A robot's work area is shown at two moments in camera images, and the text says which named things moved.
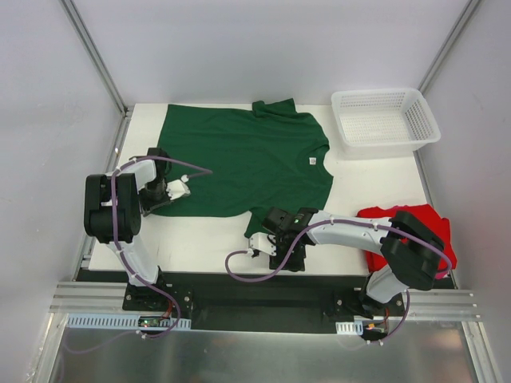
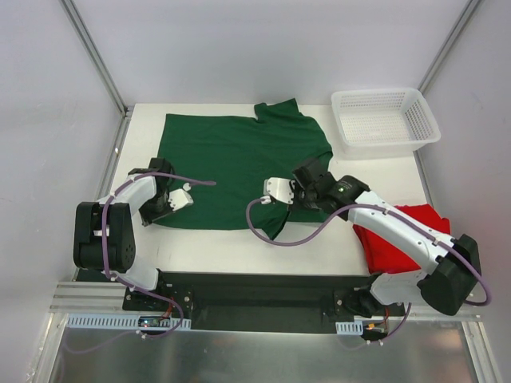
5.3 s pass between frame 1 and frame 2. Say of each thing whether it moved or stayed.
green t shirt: moved
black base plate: stayed
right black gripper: moved
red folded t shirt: stayed
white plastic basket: stayed
